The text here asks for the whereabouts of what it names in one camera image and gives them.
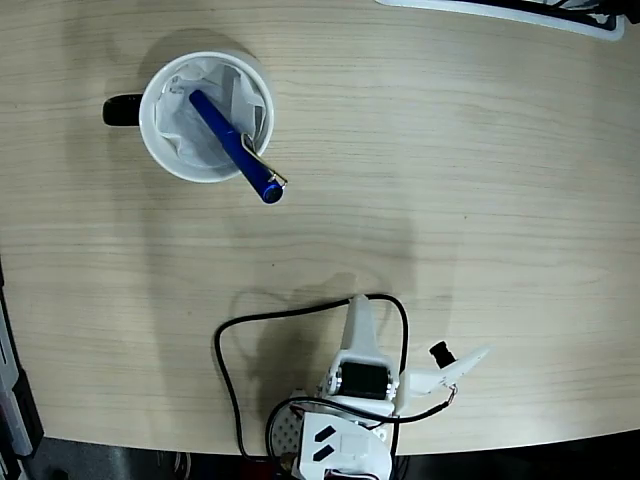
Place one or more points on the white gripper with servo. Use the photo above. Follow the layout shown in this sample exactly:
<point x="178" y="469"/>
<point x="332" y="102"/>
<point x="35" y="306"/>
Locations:
<point x="361" y="378"/>

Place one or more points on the blue pen with metal clip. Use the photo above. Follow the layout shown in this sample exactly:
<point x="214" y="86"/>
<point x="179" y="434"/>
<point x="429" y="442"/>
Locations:
<point x="225" y="132"/>

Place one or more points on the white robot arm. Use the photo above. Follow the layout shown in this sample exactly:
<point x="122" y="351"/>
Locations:
<point x="350" y="445"/>

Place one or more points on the crumpled white paper tissue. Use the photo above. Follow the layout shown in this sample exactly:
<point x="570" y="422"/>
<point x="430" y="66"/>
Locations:
<point x="175" y="125"/>

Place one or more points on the white flat device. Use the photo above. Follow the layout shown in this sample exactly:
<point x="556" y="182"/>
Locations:
<point x="500" y="12"/>

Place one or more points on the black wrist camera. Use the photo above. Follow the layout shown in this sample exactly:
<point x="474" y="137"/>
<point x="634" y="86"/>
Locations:
<point x="442" y="355"/>

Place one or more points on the grey metal frame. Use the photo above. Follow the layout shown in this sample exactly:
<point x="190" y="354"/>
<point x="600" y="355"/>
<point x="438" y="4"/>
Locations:
<point x="12" y="400"/>

